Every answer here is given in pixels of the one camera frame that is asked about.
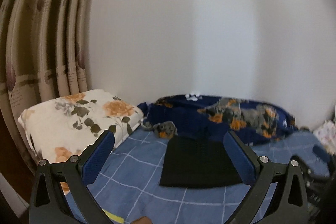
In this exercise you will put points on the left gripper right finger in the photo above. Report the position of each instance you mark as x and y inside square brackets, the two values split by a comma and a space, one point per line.
[289, 200]

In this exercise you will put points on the white patterned quilt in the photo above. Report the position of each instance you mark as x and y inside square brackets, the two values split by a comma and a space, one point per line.
[326, 134]

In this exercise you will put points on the black pants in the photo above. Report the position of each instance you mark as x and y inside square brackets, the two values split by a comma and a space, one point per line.
[197, 164]

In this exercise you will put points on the blue grid bed sheet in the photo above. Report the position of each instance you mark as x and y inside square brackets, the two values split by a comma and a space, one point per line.
[128, 187]

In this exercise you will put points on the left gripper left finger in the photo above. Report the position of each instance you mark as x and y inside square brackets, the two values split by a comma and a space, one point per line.
[48, 203]

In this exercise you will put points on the navy dog print blanket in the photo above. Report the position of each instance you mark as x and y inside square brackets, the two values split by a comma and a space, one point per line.
[210, 117]

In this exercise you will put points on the white floral pillow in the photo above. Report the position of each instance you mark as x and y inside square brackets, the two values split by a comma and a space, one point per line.
[65, 126]

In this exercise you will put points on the left hand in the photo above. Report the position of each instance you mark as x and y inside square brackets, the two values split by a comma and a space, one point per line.
[142, 220]

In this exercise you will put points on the beige floral curtain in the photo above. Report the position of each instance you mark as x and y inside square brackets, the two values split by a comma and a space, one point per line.
[42, 58]

